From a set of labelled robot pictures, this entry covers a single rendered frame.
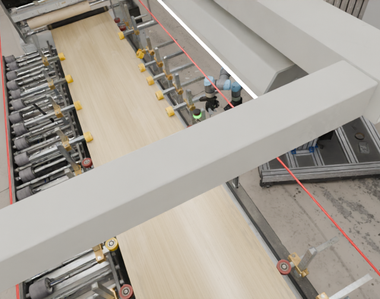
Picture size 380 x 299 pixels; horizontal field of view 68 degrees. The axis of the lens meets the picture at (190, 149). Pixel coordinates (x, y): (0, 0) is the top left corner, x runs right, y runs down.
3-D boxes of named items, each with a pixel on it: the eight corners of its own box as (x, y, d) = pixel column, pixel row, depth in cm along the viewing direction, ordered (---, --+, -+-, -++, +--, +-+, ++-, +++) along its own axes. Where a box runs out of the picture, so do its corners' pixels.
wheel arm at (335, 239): (334, 237, 181) (336, 235, 177) (338, 242, 179) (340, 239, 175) (276, 270, 173) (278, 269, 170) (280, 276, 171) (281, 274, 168)
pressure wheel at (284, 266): (287, 280, 169) (290, 275, 160) (273, 275, 171) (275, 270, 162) (289, 267, 173) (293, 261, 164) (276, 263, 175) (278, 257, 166)
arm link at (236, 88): (243, 82, 225) (237, 88, 221) (243, 92, 233) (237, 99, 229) (234, 79, 228) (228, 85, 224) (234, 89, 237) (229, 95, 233)
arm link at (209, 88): (214, 82, 201) (202, 81, 203) (215, 94, 209) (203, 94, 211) (215, 75, 206) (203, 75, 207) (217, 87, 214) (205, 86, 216)
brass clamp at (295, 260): (294, 253, 178) (295, 251, 174) (309, 274, 170) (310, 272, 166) (286, 258, 177) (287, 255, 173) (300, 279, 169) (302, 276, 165)
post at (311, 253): (297, 270, 183) (313, 245, 145) (300, 276, 180) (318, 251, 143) (292, 273, 182) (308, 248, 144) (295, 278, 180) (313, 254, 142)
